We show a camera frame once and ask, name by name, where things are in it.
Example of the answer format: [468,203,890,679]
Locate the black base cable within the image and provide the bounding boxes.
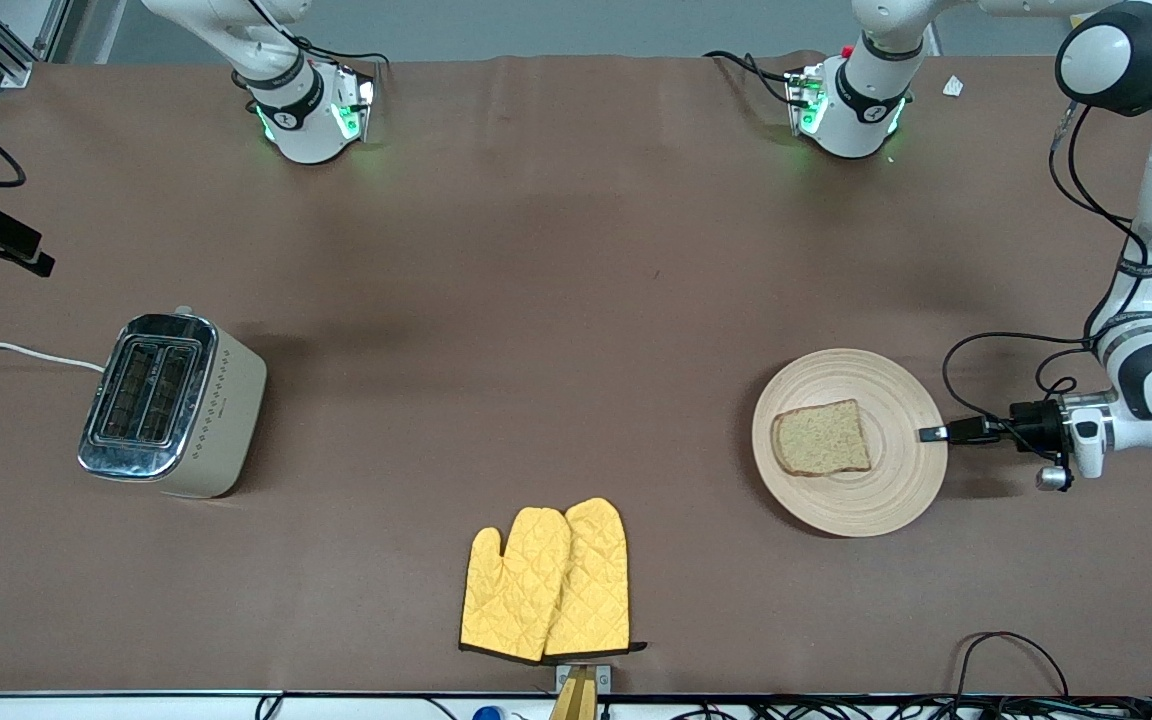
[281,30,392,73]
[704,50,799,106]

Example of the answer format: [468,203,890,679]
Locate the yellow quilted oven mitt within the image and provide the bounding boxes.
[541,497,649,661]
[459,507,573,663]

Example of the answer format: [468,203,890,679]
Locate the black cable tangle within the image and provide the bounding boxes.
[676,695,1152,720]

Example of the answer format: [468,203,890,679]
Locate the beige chrome two-slot toaster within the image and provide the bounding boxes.
[76,305,269,499]

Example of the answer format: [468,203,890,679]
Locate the brown bread slice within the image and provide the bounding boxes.
[771,399,873,477]

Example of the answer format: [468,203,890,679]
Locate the grey metal edge bracket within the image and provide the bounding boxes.
[555,663,612,696]

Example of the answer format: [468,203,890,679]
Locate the round light wooden plate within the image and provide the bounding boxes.
[751,348,947,538]

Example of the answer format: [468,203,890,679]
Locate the black looped cable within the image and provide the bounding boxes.
[954,631,1072,701]

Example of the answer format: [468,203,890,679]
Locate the black right base cable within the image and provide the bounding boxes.
[281,30,392,73]

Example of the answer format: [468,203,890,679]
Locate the white toaster power cord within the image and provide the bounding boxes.
[0,337,105,373]

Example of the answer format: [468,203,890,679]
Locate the black left base cable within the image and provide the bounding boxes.
[704,50,799,106]

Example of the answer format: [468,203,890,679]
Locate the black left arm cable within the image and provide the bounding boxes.
[940,98,1152,443]

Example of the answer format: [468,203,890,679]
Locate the brown table cover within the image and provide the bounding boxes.
[0,52,1152,696]

